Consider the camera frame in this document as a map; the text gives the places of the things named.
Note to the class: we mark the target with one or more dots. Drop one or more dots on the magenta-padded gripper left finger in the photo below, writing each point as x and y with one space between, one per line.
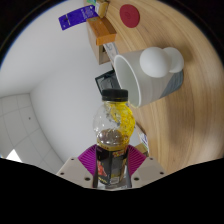
75 171

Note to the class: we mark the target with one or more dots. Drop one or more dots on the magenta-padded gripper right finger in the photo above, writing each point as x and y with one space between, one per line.
146 171

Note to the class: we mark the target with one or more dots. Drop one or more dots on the clear bottle with dark label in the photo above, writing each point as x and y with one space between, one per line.
111 156

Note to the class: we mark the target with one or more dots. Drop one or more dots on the green and white leaflet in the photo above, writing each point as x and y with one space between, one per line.
143 140

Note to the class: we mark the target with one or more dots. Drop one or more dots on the ceiling light panel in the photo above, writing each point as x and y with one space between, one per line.
14 156

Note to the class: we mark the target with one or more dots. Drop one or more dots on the white and grey mug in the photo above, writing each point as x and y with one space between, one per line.
150 83

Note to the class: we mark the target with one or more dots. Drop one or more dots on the grey mesh-back office chair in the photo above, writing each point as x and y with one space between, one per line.
106 81

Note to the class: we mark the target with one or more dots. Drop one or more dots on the wooden side desk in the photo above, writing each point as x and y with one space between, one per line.
98 53

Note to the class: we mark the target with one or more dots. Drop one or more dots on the orange-brown wooden box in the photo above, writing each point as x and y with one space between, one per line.
103 30

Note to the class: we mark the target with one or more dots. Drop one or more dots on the purple standing card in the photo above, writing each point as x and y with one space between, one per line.
78 17

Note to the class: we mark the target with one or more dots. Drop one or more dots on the flat round red coaster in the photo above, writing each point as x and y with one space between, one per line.
129 16

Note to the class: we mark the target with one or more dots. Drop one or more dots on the small tan box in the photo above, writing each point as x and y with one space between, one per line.
102 8

